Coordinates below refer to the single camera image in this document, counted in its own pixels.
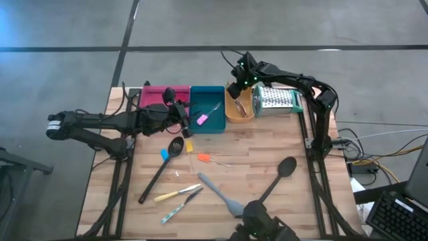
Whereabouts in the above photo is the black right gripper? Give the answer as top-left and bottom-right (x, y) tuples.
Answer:
(226, 52), (259, 100)

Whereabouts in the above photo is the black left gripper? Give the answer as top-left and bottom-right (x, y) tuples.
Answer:
(163, 87), (195, 139)

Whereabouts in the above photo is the copper metal spoon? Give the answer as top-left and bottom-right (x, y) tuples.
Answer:
(234, 99), (249, 119)

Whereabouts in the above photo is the pink spatula clear handle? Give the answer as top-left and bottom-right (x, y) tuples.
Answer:
(196, 101), (223, 127)

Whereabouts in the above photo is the black slotted spoon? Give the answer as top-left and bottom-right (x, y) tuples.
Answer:
(138, 136), (185, 205)

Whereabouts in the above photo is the orange spatula clear handle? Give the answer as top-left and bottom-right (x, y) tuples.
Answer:
(197, 152), (234, 169)

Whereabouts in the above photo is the black solid serving spoon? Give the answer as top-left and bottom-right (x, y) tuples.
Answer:
(257, 156), (298, 206)

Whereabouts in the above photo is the yellow-handled table knife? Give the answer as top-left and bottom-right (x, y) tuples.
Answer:
(153, 183), (202, 204)

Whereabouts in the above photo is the teal patterned-handle table knife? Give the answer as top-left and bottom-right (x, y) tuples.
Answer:
(160, 187), (205, 225)

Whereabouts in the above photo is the pink plastic bin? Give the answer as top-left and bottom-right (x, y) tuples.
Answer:
(138, 84), (192, 135)

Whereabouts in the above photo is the yellow plastic bin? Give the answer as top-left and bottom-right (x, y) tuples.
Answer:
(224, 82), (256, 125)

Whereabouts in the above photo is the teal plastic bin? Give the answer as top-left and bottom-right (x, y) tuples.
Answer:
(189, 85), (227, 135)

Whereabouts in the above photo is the grey-blue silicone spoon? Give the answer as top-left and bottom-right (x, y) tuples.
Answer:
(197, 171), (245, 218)

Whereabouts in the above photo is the black power brick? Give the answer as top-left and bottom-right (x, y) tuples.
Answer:
(347, 161), (371, 175)

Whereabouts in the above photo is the white paper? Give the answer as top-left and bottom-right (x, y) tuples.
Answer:
(350, 186), (370, 218)

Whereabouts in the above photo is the grey metal stand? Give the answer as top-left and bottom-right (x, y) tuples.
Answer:
(0, 146), (54, 241)

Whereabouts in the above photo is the black computer desk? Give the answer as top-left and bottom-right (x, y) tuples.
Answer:
(353, 179), (411, 206)

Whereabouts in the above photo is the black computer keyboard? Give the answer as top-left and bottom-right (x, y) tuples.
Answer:
(364, 191), (428, 241)

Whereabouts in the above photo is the black computer monitor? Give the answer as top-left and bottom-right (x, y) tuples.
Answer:
(403, 136), (428, 209)

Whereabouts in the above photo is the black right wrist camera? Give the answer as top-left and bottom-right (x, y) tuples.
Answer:
(237, 58), (257, 86)

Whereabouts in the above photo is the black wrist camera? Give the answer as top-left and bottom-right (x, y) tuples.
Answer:
(173, 102), (190, 127)
(237, 58), (257, 86)

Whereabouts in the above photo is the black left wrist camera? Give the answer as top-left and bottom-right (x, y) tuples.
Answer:
(173, 102), (190, 127)

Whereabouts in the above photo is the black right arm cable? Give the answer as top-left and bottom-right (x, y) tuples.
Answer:
(219, 49), (247, 70)

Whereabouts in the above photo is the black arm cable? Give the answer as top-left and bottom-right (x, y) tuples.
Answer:
(120, 80), (153, 113)
(219, 49), (247, 70)

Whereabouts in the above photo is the steel box grater teal handle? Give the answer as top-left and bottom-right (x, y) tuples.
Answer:
(251, 84), (305, 118)

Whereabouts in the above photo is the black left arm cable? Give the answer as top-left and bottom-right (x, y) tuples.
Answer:
(120, 80), (153, 113)

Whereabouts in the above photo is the yellow spatula clear handle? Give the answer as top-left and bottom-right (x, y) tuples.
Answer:
(185, 139), (196, 175)

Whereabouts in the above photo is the black aluminium frame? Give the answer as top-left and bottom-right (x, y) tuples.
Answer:
(296, 96), (366, 239)
(78, 87), (143, 239)

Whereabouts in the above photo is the black table-level camera mount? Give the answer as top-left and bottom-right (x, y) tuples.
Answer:
(229, 199), (301, 241)

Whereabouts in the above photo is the white floor cable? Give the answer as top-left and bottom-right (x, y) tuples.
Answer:
(353, 128), (428, 141)

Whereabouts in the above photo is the yellow floor cable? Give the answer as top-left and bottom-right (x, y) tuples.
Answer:
(351, 144), (428, 184)

